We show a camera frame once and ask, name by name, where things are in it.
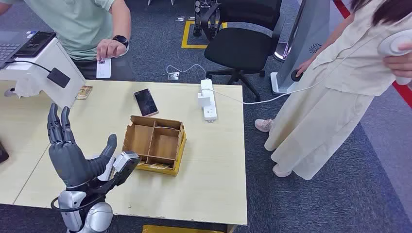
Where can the person's right hand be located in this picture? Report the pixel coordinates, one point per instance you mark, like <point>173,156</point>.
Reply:
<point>304,67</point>

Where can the person's left hand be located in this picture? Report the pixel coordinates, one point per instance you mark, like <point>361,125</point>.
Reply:
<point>402,64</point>
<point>111,49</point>

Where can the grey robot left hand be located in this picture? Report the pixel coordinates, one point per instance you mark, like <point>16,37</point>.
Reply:
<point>70,160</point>

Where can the black round controller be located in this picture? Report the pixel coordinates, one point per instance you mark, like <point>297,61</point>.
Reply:
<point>296,76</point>

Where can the white ID card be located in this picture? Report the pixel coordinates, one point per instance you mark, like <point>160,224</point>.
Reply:
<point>103,69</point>

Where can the white handheld controller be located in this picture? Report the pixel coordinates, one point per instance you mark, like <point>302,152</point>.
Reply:
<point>391,45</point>

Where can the wooden compartment box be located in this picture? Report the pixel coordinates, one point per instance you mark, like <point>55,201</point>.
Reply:
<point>162,146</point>

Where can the person's left forearm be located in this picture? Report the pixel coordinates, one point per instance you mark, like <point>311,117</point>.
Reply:
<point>124,29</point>

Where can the person's right forearm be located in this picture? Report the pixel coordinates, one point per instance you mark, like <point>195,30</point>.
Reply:
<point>331,38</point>

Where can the person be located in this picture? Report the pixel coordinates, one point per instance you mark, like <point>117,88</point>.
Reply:
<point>322,128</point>
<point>70,25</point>

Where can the gold card stack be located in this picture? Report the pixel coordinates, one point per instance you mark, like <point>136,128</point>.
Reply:
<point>84,92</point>

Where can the black wristwatch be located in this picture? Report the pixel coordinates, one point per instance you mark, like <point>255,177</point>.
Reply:
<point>120,40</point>

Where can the grey kiosk stand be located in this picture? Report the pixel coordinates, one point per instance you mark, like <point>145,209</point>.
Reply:
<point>305,32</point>

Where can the white desk riser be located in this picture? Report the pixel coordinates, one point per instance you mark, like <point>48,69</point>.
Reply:
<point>64,61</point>

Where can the black adapter box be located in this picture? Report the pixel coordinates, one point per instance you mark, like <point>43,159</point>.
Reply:
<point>58,78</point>

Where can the smartphone with pink rim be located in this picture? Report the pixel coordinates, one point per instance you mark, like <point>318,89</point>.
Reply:
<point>146,103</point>

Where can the black office chair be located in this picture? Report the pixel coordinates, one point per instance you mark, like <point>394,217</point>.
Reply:
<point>239,48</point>

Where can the silver floor socket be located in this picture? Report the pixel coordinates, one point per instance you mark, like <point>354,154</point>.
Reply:
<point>173,76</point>

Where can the black device at desk edge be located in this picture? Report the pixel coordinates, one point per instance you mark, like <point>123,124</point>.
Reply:
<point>2,154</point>

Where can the pink shoe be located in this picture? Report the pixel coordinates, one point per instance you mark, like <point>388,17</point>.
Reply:
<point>280,172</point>
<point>264,125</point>

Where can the black smartphone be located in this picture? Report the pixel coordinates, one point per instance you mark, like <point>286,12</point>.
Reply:
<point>35,44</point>

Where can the yellow floor tape square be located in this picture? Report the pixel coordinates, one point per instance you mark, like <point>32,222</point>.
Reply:
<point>186,35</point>

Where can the white crumpled plastic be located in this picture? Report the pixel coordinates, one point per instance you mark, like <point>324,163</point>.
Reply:
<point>27,90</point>

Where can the black robot legs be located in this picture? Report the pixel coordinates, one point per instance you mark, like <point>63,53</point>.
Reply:
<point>197,19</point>

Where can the grey round foot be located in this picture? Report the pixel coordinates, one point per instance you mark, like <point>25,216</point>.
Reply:
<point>9,92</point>

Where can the grey laptop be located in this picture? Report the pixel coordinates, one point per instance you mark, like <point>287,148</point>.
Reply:
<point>9,48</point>

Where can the white charger plug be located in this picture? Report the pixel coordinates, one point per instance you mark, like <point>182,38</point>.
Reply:
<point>203,99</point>

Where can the white power strip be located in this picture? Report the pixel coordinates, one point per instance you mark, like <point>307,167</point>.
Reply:
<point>209,112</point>

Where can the yellow board under table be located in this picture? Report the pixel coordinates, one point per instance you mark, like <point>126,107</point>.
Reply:
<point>180,229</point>

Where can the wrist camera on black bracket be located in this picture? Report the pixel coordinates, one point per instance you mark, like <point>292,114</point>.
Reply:
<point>124,160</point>

